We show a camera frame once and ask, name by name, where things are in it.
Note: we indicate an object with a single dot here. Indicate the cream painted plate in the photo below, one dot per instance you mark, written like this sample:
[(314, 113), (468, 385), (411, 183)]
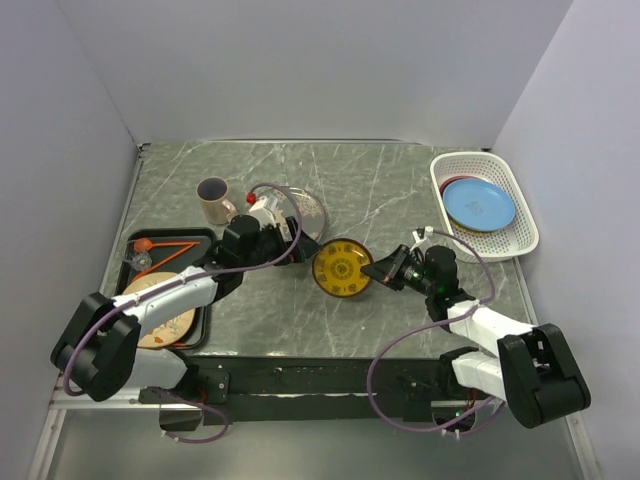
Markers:
[(172, 330)]

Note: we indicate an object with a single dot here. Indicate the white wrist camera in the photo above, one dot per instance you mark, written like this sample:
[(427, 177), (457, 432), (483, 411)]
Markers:
[(266, 210), (421, 235)]

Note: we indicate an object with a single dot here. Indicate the clear glass small object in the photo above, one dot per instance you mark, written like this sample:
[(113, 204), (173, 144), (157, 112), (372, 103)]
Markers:
[(139, 261)]

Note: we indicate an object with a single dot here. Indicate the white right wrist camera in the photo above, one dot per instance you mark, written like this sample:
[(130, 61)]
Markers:
[(421, 235)]

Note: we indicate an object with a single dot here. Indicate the red-brown scalloped plate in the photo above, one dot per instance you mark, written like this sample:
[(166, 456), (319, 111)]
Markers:
[(451, 180)]

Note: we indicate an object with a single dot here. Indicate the pink ceramic mug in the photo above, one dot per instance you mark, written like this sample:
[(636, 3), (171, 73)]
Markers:
[(213, 195)]

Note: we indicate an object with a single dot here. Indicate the white perforated plastic bin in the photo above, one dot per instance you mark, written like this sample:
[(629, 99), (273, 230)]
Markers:
[(519, 238)]

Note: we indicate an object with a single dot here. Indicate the blue plastic plate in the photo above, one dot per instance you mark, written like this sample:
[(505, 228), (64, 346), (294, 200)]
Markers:
[(478, 205)]

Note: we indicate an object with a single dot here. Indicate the black table front frame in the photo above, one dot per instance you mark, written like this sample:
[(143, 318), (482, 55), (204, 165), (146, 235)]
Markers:
[(249, 389)]

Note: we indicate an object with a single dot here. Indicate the black plastic tray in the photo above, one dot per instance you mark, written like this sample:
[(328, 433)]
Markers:
[(199, 329)]

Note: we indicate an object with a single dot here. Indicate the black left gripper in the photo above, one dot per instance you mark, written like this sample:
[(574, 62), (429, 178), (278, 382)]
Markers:
[(305, 247)]

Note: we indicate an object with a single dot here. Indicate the clear glass plate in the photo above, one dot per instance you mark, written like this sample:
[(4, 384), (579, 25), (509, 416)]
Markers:
[(313, 212)]

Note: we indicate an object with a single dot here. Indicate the orange plastic chopsticks tool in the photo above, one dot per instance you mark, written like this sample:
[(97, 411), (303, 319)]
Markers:
[(177, 248)]

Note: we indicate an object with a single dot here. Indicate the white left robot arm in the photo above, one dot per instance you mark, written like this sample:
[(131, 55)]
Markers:
[(98, 352)]

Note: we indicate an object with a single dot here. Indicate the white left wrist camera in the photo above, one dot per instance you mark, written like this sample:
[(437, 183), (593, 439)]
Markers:
[(266, 210)]

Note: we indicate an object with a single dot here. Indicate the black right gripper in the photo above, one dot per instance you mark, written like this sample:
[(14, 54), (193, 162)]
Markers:
[(386, 269)]

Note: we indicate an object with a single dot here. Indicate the yellow patterned plate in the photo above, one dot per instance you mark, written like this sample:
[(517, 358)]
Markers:
[(336, 268)]

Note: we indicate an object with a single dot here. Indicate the woven bamboo plate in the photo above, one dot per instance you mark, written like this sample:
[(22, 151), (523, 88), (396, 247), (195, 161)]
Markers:
[(456, 225)]

